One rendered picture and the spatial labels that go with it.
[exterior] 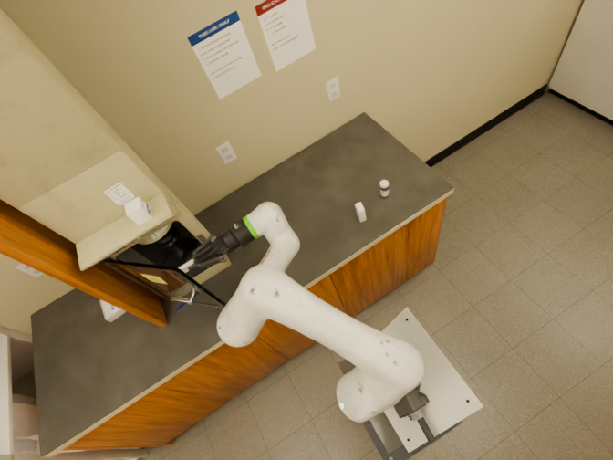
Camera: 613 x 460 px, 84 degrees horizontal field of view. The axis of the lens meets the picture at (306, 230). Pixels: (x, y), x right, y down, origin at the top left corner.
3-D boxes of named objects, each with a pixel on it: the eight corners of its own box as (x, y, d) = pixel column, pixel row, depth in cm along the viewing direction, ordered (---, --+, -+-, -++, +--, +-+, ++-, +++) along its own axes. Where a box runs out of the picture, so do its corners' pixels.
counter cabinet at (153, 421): (145, 352, 252) (37, 317, 177) (374, 205, 271) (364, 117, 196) (171, 446, 215) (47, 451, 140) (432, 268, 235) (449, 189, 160)
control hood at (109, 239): (97, 257, 119) (74, 244, 111) (178, 208, 122) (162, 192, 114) (102, 283, 113) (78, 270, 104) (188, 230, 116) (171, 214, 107)
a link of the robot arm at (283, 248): (259, 277, 102) (232, 286, 106) (279, 305, 105) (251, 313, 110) (294, 220, 132) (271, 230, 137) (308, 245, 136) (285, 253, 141)
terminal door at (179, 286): (169, 297, 154) (105, 259, 120) (229, 308, 144) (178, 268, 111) (168, 299, 153) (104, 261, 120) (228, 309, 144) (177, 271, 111)
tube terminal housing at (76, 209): (158, 262, 172) (14, 158, 108) (213, 228, 175) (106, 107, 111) (171, 302, 158) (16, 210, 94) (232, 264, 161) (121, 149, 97)
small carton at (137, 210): (136, 214, 111) (123, 203, 106) (150, 207, 111) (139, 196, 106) (139, 225, 108) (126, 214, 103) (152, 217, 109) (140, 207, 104)
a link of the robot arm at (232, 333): (259, 339, 87) (218, 314, 87) (241, 363, 94) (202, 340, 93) (281, 293, 102) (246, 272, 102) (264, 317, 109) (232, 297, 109)
